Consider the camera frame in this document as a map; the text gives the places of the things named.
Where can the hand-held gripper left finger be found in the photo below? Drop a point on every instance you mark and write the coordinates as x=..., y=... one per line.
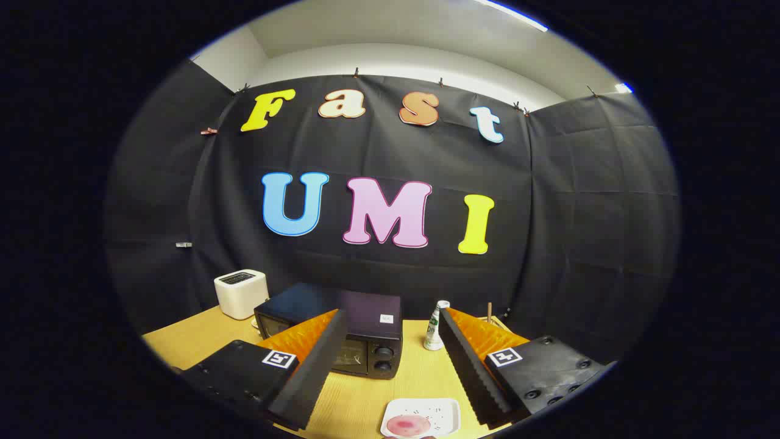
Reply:
x=317, y=366

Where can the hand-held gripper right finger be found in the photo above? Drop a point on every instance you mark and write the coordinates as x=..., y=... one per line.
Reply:
x=466, y=366

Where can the white square plate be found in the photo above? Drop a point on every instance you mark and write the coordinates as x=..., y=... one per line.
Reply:
x=440, y=411

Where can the black toaster oven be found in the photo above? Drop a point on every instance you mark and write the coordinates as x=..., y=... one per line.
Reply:
x=365, y=311

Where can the pink ham slice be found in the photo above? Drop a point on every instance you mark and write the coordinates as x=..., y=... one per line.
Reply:
x=407, y=425

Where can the white bread toaster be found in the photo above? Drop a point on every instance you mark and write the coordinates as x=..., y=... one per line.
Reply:
x=241, y=296

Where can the white bottle green label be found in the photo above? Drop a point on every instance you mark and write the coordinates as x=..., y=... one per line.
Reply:
x=434, y=332

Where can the black backdrop cloth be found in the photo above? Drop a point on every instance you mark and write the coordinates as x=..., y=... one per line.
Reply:
x=548, y=244

